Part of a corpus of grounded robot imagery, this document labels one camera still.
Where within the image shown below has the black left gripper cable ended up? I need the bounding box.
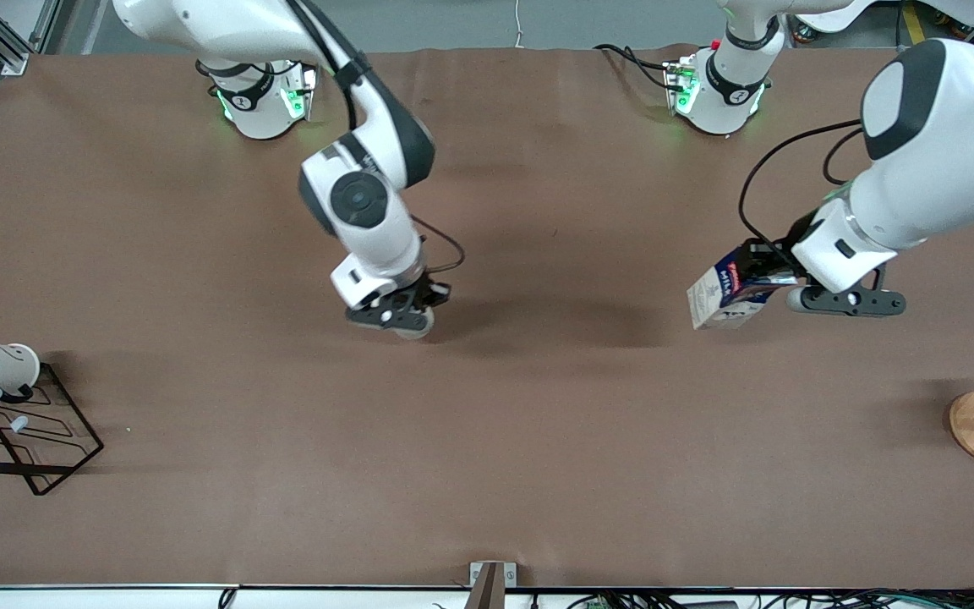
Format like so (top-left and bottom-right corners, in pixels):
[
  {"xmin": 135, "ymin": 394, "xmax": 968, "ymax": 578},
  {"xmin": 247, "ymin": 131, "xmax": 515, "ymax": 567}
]
[{"xmin": 737, "ymin": 120, "xmax": 865, "ymax": 266}]

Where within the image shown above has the black wire rack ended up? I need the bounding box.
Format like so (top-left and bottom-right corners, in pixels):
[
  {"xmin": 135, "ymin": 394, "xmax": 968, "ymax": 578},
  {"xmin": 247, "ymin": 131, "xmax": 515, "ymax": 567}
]
[{"xmin": 0, "ymin": 362, "xmax": 105, "ymax": 497}]

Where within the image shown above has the black arm base cable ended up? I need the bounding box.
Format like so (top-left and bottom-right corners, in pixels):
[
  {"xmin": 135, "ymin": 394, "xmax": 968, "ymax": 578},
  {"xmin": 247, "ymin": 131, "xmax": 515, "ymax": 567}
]
[
  {"xmin": 284, "ymin": 61, "xmax": 324, "ymax": 119},
  {"xmin": 593, "ymin": 42, "xmax": 682, "ymax": 92}
]

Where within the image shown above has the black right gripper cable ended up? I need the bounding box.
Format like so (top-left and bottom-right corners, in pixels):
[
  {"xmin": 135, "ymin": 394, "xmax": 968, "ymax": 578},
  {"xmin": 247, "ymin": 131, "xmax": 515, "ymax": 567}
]
[{"xmin": 284, "ymin": 0, "xmax": 466, "ymax": 275}]

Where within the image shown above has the black left arm base cable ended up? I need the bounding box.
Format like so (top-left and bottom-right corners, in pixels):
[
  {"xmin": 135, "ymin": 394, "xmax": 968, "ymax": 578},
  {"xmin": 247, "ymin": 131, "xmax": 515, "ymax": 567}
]
[{"xmin": 593, "ymin": 42, "xmax": 682, "ymax": 92}]

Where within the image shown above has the black right arm base cable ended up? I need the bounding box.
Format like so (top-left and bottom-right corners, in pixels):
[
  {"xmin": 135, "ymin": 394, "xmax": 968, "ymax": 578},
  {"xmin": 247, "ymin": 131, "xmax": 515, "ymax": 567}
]
[{"xmin": 284, "ymin": 61, "xmax": 324, "ymax": 119}]

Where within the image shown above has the brown table cover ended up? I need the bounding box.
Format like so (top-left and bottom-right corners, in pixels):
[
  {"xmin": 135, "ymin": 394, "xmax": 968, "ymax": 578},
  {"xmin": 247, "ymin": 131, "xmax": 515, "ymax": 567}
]
[{"xmin": 0, "ymin": 44, "xmax": 974, "ymax": 589}]

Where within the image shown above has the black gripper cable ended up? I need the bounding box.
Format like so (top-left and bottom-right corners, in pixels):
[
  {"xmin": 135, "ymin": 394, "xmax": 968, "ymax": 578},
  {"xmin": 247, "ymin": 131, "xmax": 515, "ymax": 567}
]
[
  {"xmin": 737, "ymin": 120, "xmax": 865, "ymax": 266},
  {"xmin": 284, "ymin": 0, "xmax": 466, "ymax": 275}
]

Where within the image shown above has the tangled cable bundle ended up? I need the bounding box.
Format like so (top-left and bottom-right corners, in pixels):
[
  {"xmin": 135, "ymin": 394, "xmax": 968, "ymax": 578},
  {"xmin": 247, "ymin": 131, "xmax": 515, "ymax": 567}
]
[{"xmin": 563, "ymin": 588, "xmax": 974, "ymax": 609}]

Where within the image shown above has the grey cup with handle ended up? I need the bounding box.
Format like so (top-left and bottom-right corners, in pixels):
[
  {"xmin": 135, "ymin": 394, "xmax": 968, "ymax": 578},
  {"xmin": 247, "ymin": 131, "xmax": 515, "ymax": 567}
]
[{"xmin": 392, "ymin": 309, "xmax": 435, "ymax": 341}]

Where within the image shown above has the blue white milk carton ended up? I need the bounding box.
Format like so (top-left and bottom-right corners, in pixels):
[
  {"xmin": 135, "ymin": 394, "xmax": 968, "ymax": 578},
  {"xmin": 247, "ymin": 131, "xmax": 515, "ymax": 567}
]
[{"xmin": 687, "ymin": 245, "xmax": 799, "ymax": 331}]

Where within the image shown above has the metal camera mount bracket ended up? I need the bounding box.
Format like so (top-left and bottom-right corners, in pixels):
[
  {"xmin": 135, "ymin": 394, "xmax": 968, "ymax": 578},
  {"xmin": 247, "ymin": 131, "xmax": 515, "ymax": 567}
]
[{"xmin": 469, "ymin": 562, "xmax": 517, "ymax": 609}]

